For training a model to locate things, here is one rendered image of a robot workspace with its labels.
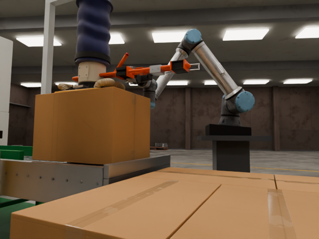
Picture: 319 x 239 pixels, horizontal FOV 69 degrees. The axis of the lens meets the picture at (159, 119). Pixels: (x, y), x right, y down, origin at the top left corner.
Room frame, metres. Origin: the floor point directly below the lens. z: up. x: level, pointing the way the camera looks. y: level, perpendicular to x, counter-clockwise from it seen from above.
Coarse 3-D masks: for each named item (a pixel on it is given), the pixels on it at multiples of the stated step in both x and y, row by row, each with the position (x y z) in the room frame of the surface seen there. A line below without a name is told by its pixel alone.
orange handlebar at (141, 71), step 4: (188, 64) 1.20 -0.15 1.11; (136, 68) 1.31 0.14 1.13; (140, 68) 1.31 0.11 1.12; (144, 68) 1.29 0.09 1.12; (148, 68) 1.28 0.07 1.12; (164, 68) 1.24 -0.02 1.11; (168, 68) 1.24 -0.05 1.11; (188, 68) 1.23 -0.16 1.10; (112, 72) 1.38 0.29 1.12; (132, 72) 1.32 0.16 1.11; (136, 72) 1.31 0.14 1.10; (140, 72) 1.30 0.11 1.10; (144, 72) 1.33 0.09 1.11; (148, 72) 1.33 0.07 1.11; (76, 76) 1.50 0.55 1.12; (100, 76) 1.42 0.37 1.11; (112, 76) 1.43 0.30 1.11; (76, 80) 1.54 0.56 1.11
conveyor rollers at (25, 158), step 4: (24, 156) 2.13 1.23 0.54; (28, 156) 2.08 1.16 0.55; (28, 160) 1.78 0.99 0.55; (32, 160) 1.81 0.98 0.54; (36, 160) 1.75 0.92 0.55; (40, 160) 1.78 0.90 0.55; (80, 164) 1.54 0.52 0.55; (84, 164) 1.57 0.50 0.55; (88, 164) 1.60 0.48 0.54; (92, 164) 1.63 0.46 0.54
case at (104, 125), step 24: (48, 96) 1.37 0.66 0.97; (72, 96) 1.29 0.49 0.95; (96, 96) 1.21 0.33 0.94; (120, 96) 1.22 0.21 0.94; (48, 120) 1.37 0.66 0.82; (72, 120) 1.28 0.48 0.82; (96, 120) 1.21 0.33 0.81; (120, 120) 1.22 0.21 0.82; (144, 120) 1.45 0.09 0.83; (48, 144) 1.36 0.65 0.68; (72, 144) 1.28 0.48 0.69; (96, 144) 1.21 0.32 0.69; (120, 144) 1.22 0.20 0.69; (144, 144) 1.46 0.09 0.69
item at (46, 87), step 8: (48, 8) 3.95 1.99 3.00; (48, 16) 3.94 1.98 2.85; (48, 24) 3.94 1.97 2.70; (48, 32) 3.94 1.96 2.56; (48, 40) 3.95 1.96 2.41; (48, 48) 3.96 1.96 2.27; (48, 56) 3.96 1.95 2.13; (48, 64) 3.97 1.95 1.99; (48, 72) 3.98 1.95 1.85; (48, 80) 3.98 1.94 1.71; (48, 88) 3.99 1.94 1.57
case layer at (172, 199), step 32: (96, 192) 0.79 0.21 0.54; (128, 192) 0.80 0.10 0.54; (160, 192) 0.80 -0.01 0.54; (192, 192) 0.81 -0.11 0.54; (224, 192) 0.81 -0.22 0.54; (256, 192) 0.82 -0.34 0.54; (288, 192) 0.82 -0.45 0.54; (32, 224) 0.54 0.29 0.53; (64, 224) 0.51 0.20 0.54; (96, 224) 0.51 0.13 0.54; (128, 224) 0.51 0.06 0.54; (160, 224) 0.51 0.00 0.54; (192, 224) 0.51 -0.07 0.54; (224, 224) 0.51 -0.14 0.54; (256, 224) 0.51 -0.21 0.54; (288, 224) 0.52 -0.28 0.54
